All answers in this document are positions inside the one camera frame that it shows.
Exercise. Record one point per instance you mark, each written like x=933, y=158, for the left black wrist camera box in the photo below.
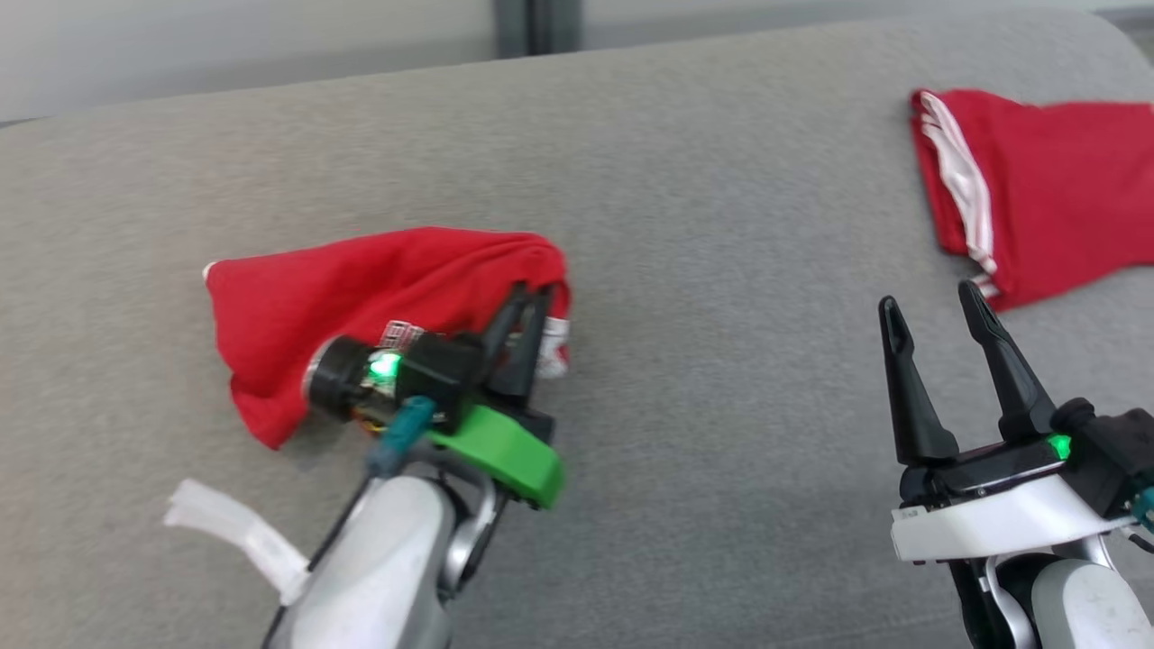
x=442, y=370

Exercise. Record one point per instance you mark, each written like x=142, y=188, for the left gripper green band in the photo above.
x=505, y=451

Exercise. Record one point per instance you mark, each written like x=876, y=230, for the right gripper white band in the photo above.
x=983, y=523

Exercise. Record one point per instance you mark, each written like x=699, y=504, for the grey vertical pillar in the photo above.
x=539, y=27

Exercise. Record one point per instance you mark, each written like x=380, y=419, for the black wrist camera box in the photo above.
x=1113, y=451
x=442, y=370

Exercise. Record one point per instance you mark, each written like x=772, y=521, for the red number 23 jersey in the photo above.
x=1055, y=180

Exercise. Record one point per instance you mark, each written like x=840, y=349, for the right black wrist camera box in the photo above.
x=1113, y=451

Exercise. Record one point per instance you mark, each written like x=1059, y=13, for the red shorts white trim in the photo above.
x=306, y=306

